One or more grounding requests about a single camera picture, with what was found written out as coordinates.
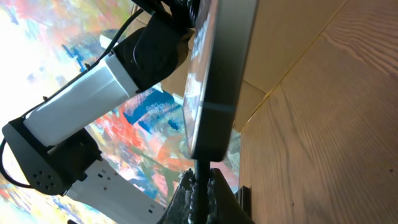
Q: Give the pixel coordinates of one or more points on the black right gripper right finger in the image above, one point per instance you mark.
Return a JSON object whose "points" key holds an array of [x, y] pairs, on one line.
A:
{"points": [[226, 207]]}

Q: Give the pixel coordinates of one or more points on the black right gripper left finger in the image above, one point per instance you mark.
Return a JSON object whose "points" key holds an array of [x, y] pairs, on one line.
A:
{"points": [[179, 208]]}

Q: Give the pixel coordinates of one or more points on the bronze Galaxy smartphone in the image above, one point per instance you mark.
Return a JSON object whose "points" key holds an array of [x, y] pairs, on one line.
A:
{"points": [[222, 34]]}

